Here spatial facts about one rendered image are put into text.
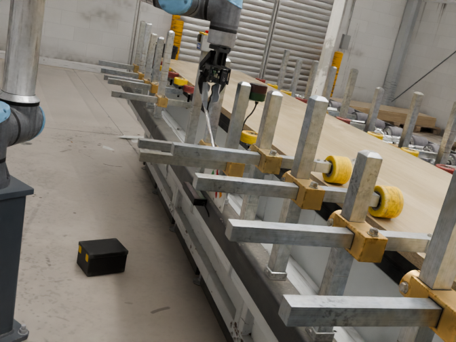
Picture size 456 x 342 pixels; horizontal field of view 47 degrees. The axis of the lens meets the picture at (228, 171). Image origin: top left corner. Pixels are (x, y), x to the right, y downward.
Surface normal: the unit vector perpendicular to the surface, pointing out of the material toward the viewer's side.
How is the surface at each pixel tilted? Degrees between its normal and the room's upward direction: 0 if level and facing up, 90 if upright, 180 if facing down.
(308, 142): 90
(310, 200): 90
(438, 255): 90
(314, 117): 90
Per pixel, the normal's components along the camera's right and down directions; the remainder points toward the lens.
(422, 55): -0.91, -0.07
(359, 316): 0.29, 0.33
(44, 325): 0.20, -0.94
